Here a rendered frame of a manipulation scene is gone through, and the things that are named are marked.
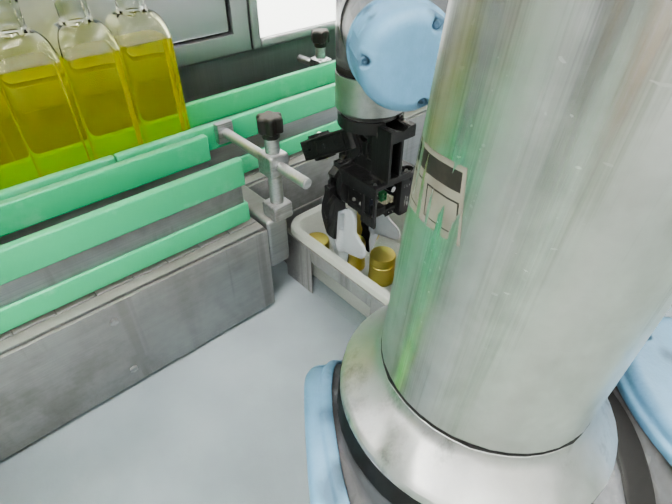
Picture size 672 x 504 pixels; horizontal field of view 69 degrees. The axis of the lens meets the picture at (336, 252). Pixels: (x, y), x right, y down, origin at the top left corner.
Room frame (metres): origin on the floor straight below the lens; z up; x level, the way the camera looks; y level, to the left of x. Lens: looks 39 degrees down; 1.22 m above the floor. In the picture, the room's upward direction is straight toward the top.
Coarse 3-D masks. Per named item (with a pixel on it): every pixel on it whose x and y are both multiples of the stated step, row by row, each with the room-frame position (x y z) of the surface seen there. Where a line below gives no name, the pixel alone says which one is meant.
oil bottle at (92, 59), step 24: (72, 24) 0.49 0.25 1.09; (96, 24) 0.50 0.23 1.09; (72, 48) 0.48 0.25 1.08; (96, 48) 0.49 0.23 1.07; (120, 48) 0.51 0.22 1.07; (72, 72) 0.47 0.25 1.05; (96, 72) 0.49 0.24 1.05; (120, 72) 0.50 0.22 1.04; (96, 96) 0.48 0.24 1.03; (120, 96) 0.50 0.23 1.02; (96, 120) 0.48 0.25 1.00; (120, 120) 0.49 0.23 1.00; (96, 144) 0.47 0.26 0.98; (120, 144) 0.49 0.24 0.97
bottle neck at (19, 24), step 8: (0, 0) 0.46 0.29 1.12; (8, 0) 0.47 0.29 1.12; (16, 0) 0.48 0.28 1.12; (0, 8) 0.46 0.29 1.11; (8, 8) 0.46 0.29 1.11; (16, 8) 0.47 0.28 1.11; (0, 16) 0.46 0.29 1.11; (8, 16) 0.46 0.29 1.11; (16, 16) 0.47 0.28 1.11; (0, 24) 0.46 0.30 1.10; (8, 24) 0.46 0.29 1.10; (16, 24) 0.47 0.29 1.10; (24, 24) 0.47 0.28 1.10; (0, 32) 0.46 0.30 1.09; (8, 32) 0.46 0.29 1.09
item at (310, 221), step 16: (320, 208) 0.55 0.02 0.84; (352, 208) 0.59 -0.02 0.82; (304, 224) 0.53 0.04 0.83; (320, 224) 0.55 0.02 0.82; (400, 224) 0.57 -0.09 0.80; (304, 240) 0.48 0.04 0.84; (384, 240) 0.57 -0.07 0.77; (400, 240) 0.57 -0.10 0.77; (336, 256) 0.45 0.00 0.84; (368, 256) 0.54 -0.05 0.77; (352, 272) 0.42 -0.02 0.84; (368, 272) 0.50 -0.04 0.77; (368, 288) 0.40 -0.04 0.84; (384, 288) 0.47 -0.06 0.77
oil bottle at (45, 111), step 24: (0, 48) 0.45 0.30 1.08; (24, 48) 0.45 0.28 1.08; (48, 48) 0.47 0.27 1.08; (0, 72) 0.44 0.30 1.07; (24, 72) 0.45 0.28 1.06; (48, 72) 0.46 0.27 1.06; (24, 96) 0.44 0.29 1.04; (48, 96) 0.45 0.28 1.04; (72, 96) 0.47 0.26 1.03; (24, 120) 0.44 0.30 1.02; (48, 120) 0.45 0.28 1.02; (72, 120) 0.46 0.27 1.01; (48, 144) 0.44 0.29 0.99; (72, 144) 0.46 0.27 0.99; (48, 168) 0.44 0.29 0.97
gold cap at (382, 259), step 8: (376, 248) 0.50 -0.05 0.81; (384, 248) 0.50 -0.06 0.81; (376, 256) 0.48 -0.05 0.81; (384, 256) 0.48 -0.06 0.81; (392, 256) 0.48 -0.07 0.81; (376, 264) 0.47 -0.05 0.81; (384, 264) 0.47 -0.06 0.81; (392, 264) 0.48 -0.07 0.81; (376, 272) 0.47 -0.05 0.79; (384, 272) 0.47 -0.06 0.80; (392, 272) 0.48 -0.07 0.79; (376, 280) 0.47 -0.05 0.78; (384, 280) 0.47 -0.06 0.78; (392, 280) 0.48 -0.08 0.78
